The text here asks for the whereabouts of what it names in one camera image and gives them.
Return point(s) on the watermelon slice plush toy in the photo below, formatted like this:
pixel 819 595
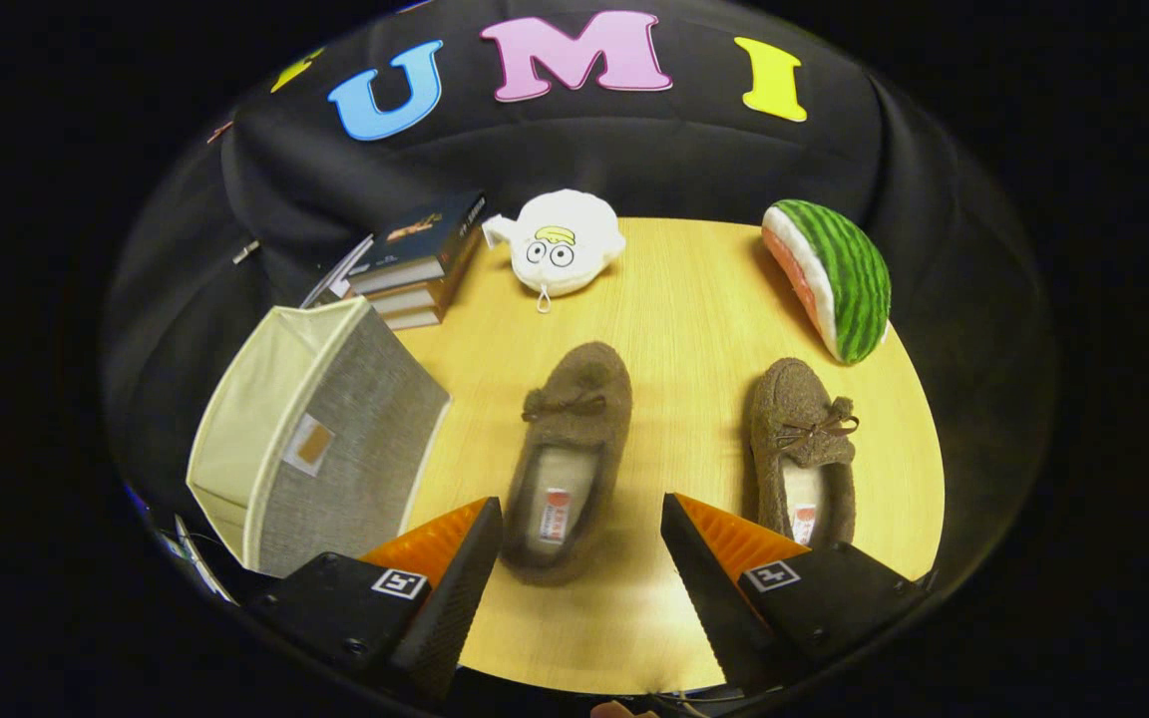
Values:
pixel 849 269

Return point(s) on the brown cover book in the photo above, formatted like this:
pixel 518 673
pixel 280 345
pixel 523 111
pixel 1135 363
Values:
pixel 413 319
pixel 415 297

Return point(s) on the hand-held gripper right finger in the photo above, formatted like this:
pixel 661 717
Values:
pixel 709 598

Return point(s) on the silver backdrop clip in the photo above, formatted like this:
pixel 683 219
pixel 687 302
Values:
pixel 245 251

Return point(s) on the grey fabric storage box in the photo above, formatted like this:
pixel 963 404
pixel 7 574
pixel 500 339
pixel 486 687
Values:
pixel 365 419

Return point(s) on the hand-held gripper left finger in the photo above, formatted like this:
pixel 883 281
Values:
pixel 450 618

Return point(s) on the dark blue hardcover book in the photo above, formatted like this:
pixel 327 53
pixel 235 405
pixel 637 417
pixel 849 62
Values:
pixel 430 234

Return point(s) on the brown fuzzy slipper shoe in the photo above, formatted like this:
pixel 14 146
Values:
pixel 579 384
pixel 794 399

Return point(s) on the white plush toy with face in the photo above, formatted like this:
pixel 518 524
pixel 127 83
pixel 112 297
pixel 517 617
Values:
pixel 574 224

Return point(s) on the white book with dark photo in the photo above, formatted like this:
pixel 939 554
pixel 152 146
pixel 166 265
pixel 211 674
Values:
pixel 340 277

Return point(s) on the red backdrop clip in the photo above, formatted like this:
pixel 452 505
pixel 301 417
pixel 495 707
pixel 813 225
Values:
pixel 220 131

